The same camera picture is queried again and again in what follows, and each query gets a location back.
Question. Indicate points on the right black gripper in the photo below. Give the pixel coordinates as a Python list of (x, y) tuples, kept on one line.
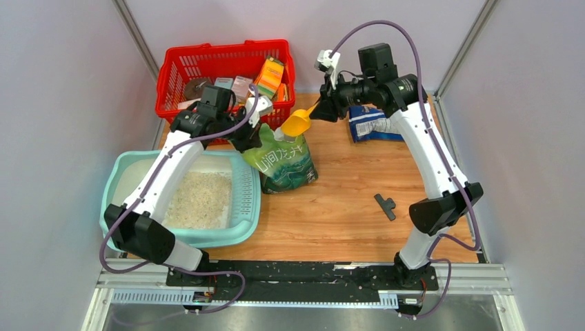
[(330, 107)]

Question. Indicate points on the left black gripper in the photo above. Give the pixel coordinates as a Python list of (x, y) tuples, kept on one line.
[(250, 141)]

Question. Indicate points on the yellow plastic scoop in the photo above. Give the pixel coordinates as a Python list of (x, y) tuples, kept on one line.
[(298, 122)]

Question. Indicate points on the green litter bag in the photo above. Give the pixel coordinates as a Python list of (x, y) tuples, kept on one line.
[(284, 162)]

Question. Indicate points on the black bag clip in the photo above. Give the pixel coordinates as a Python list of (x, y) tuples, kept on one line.
[(387, 206)]

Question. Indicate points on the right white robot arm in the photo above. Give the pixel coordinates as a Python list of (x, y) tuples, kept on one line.
[(449, 195)]

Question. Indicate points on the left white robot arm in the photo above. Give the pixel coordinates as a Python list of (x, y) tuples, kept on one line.
[(135, 225)]

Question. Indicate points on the pink grey small box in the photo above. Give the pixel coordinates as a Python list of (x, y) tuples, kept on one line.
[(240, 87)]

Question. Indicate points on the teal small box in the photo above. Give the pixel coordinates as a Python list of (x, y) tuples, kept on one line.
[(224, 82)]

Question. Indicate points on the teal plastic litter box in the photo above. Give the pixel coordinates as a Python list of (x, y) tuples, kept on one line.
[(131, 167)]

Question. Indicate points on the brown round box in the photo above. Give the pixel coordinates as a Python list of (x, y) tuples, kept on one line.
[(194, 88)]

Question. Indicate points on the beige cat litter pile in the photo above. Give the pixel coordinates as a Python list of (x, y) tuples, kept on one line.
[(201, 202)]

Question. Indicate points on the blue white snack bag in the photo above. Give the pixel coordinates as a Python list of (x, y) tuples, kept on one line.
[(367, 123)]

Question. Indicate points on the orange green sponge pack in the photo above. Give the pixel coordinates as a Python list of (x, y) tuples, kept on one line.
[(269, 81)]

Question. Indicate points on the red plastic shopping basket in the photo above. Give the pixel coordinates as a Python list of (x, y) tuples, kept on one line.
[(204, 61)]

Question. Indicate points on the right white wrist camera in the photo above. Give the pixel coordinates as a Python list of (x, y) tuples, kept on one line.
[(327, 61)]

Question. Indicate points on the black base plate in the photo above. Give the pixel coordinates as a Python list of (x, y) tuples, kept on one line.
[(301, 281)]

